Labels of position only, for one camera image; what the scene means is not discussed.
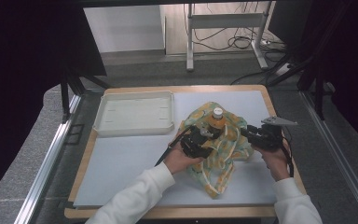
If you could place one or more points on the wooden-edged white board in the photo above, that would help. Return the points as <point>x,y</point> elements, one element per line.
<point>130,168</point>

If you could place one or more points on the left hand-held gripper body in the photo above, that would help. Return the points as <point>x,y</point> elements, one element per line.
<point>195,143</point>

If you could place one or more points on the white wall panel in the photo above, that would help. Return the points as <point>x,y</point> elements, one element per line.
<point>124,28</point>

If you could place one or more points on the white plastic tray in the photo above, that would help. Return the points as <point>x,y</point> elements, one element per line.
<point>134,114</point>

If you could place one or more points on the black tripod stand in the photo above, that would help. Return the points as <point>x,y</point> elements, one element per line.
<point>71,87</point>
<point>304,74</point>

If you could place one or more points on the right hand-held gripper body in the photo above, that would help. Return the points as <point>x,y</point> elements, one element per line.
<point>268,137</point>

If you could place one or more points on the person's right hand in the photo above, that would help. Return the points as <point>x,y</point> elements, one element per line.
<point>275,163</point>

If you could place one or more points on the aluminium rail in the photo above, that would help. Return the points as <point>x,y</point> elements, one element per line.
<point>48,161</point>
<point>338,149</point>

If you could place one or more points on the orange bottle with white cap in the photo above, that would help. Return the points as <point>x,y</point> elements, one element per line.
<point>216,119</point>

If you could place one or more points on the white power strip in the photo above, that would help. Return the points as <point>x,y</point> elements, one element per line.
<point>283,69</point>

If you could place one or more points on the person's left hand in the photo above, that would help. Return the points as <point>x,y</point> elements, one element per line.
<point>180,160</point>

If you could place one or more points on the dark curtain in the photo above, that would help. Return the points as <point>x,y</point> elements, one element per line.
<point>351,62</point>
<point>21,77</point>

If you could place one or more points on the white metal desk frame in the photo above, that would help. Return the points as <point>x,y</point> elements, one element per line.
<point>227,21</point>

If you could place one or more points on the lemon print cloth bag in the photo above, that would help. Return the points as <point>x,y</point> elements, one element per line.
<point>230,149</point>

